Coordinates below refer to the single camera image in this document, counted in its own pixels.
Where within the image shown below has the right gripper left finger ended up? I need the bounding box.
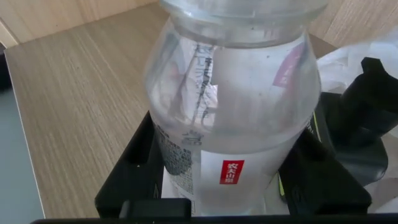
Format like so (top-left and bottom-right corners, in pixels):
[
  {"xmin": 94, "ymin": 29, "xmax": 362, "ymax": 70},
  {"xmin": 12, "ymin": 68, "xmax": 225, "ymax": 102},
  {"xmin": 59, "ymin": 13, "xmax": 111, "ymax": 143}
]
[{"xmin": 95, "ymin": 111, "xmax": 165, "ymax": 218}]

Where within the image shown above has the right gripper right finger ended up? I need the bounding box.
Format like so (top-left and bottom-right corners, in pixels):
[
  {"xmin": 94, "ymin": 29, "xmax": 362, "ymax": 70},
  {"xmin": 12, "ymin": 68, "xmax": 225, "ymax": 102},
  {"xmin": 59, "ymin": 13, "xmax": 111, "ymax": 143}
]
[{"xmin": 277, "ymin": 128, "xmax": 373, "ymax": 216}]

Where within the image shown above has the black gear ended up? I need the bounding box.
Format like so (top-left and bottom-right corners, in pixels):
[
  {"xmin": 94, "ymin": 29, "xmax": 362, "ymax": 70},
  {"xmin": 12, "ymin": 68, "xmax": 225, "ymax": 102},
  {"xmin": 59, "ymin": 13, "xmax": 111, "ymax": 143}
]
[{"xmin": 338, "ymin": 57, "xmax": 398, "ymax": 147}]

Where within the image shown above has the clear plastic water bottle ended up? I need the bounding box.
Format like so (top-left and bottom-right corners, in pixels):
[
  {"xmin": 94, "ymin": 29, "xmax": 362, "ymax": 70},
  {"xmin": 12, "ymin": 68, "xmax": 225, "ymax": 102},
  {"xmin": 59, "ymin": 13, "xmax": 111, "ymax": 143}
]
[{"xmin": 143, "ymin": 0, "xmax": 329, "ymax": 217}]

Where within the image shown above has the white plastic bag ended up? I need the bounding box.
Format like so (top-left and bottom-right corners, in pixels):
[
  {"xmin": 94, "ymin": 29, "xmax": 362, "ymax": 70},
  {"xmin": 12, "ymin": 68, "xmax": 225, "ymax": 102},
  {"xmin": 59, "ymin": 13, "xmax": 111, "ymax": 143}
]
[{"xmin": 316, "ymin": 27, "xmax": 398, "ymax": 214}]

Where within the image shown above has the black pack with lime stripe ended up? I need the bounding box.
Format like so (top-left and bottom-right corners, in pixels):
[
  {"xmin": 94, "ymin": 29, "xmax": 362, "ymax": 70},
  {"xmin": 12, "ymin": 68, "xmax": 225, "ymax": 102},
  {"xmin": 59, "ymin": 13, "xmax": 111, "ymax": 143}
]
[{"xmin": 306, "ymin": 91, "xmax": 389, "ymax": 188}]

